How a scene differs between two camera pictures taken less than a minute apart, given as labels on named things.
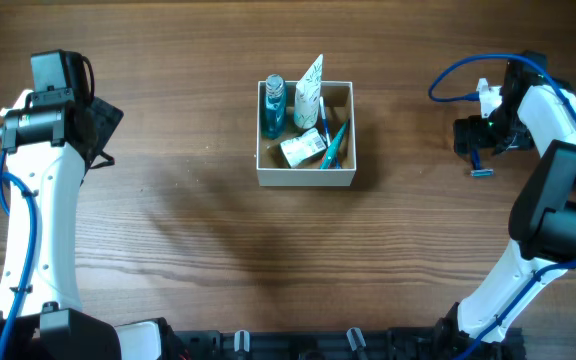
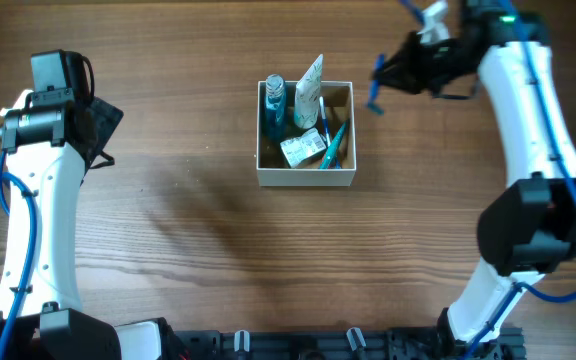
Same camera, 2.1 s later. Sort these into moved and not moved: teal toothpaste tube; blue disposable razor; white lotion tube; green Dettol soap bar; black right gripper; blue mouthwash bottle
Moved: black right gripper; blue disposable razor
Not moved: blue mouthwash bottle; white lotion tube; teal toothpaste tube; green Dettol soap bar
